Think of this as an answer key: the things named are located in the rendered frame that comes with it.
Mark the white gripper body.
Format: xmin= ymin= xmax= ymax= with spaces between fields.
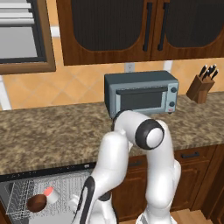
xmin=69 ymin=193 xmax=86 ymax=224

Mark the white cup with red top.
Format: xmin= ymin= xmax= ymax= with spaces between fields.
xmin=43 ymin=186 xmax=60 ymax=205

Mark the brown bowl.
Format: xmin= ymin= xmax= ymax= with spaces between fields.
xmin=25 ymin=193 xmax=48 ymax=214

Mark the black fronted dishwasher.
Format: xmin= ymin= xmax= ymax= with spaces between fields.
xmin=0 ymin=162 xmax=98 ymax=224

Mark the brown base cupboard door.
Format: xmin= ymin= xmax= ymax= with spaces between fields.
xmin=171 ymin=166 xmax=212 ymax=212
xmin=111 ymin=171 xmax=149 ymax=222

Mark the brown drawer front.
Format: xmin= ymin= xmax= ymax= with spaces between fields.
xmin=173 ymin=144 xmax=217 ymax=172
xmin=127 ymin=155 xmax=149 ymax=175

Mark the grey-blue toaster oven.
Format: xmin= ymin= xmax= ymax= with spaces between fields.
xmin=103 ymin=70 xmax=180 ymax=119

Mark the brown base cupboard run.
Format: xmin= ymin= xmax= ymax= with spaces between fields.
xmin=193 ymin=143 xmax=224 ymax=224

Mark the wooden knife block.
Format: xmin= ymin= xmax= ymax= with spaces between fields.
xmin=185 ymin=74 xmax=216 ymax=105

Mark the wooden framed window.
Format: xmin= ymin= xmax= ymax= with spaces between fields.
xmin=0 ymin=0 xmax=57 ymax=75

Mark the wire dishwasher rack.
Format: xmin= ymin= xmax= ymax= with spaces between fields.
xmin=4 ymin=171 xmax=95 ymax=224

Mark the black drawer handle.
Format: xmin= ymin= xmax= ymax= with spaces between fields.
xmin=128 ymin=159 xmax=144 ymax=168
xmin=180 ymin=150 xmax=201 ymax=159

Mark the white wall socket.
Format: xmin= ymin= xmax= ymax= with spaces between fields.
xmin=124 ymin=61 xmax=136 ymax=74

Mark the white wall switch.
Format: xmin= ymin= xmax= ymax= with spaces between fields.
xmin=50 ymin=25 xmax=61 ymax=39
xmin=163 ymin=59 xmax=173 ymax=73

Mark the brown wall cupboard door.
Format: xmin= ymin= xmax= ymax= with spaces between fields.
xmin=150 ymin=0 xmax=224 ymax=61
xmin=56 ymin=0 xmax=156 ymax=67

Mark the black knife handle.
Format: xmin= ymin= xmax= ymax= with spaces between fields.
xmin=208 ymin=63 xmax=218 ymax=77
xmin=199 ymin=64 xmax=208 ymax=79
xmin=202 ymin=66 xmax=213 ymax=81
xmin=210 ymin=69 xmax=220 ymax=81

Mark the black cupboard door handle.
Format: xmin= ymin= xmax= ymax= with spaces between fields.
xmin=157 ymin=2 xmax=171 ymax=52
xmin=142 ymin=2 xmax=153 ymax=53

